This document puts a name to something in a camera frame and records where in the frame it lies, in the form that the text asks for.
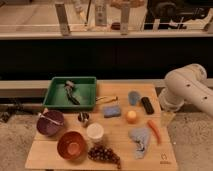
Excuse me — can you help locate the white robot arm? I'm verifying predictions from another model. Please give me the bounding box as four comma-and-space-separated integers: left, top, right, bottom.
158, 64, 213, 117

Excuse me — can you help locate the bunch of dark grapes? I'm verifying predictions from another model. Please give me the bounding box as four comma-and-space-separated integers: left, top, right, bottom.
88, 145, 121, 169

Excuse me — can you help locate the orange bowl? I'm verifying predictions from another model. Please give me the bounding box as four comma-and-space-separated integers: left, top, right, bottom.
57, 131, 87, 160

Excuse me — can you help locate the green plastic tray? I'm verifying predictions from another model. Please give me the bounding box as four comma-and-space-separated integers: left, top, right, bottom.
43, 76, 96, 111

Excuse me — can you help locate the brass-handled tool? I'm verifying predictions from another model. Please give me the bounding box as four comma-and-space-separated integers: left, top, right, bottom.
96, 96, 118, 103

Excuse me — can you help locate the wooden board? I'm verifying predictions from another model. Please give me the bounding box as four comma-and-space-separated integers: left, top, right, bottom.
25, 83, 178, 171

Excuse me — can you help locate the orange carrot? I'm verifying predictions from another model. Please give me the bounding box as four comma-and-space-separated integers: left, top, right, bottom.
147, 120, 162, 144

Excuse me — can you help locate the white paper cup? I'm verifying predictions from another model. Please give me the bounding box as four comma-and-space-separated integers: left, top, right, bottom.
86, 123, 104, 143

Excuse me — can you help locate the purple bowl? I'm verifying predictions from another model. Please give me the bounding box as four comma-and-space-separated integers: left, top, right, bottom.
36, 110, 64, 136

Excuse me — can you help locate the black tool in tray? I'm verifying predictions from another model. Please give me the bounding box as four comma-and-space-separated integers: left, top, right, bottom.
64, 80, 80, 105

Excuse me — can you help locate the blue sponge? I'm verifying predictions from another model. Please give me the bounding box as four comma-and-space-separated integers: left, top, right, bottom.
103, 105, 121, 118

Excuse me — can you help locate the orange fruit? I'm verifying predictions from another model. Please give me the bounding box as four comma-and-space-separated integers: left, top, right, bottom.
125, 111, 137, 124

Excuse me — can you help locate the black remote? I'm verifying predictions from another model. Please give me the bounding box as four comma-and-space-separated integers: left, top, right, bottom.
141, 97, 154, 114

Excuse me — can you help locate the grey-blue cloth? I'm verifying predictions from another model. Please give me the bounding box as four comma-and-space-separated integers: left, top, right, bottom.
128, 127, 151, 159

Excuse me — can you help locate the silver fork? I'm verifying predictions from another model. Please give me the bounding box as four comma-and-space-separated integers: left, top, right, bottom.
38, 113, 63, 126

